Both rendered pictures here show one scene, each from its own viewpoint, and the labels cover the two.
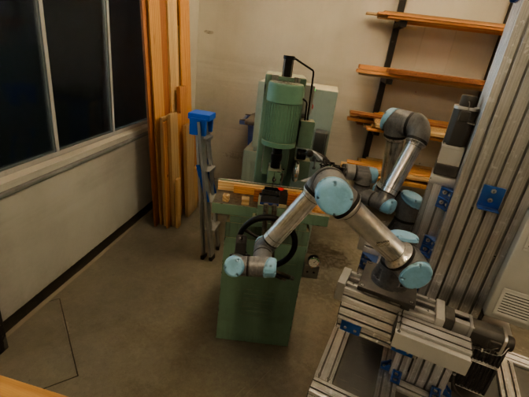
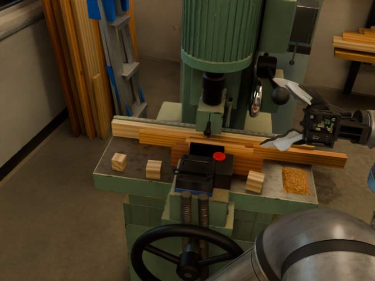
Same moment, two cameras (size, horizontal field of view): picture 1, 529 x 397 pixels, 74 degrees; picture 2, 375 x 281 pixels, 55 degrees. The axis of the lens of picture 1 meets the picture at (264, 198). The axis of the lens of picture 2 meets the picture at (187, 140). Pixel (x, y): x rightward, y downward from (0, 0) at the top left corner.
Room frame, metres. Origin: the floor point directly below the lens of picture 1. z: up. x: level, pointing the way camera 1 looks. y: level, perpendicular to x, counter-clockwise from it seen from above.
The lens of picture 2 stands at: (0.94, -0.09, 1.57)
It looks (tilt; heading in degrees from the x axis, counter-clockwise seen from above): 37 degrees down; 8
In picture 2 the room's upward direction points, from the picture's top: 3 degrees clockwise
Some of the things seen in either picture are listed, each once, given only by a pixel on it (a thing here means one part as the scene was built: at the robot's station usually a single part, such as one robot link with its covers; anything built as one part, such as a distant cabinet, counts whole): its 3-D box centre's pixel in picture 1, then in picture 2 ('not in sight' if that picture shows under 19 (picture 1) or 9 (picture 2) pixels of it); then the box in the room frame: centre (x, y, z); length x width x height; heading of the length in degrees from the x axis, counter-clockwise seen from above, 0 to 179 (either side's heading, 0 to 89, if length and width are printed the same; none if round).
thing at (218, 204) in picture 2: (271, 209); (201, 192); (1.59, -0.04, 0.92); 0.15 x 0.13 x 0.09; 91
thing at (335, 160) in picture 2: (288, 195); (239, 148); (1.79, -0.13, 0.92); 0.60 x 0.02 x 0.04; 91
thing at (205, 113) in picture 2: (274, 174); (212, 111); (1.80, -0.04, 1.02); 0.14 x 0.07 x 0.09; 1
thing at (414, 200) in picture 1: (408, 205); not in sight; (1.71, -0.75, 0.98); 0.13 x 0.12 x 0.14; 43
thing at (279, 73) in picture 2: (301, 168); (265, 90); (1.97, -0.19, 1.02); 0.09 x 0.07 x 0.12; 91
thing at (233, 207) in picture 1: (270, 209); (203, 182); (1.68, -0.04, 0.87); 0.61 x 0.30 x 0.06; 91
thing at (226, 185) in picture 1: (271, 191); (210, 139); (1.80, -0.04, 0.93); 0.60 x 0.02 x 0.05; 91
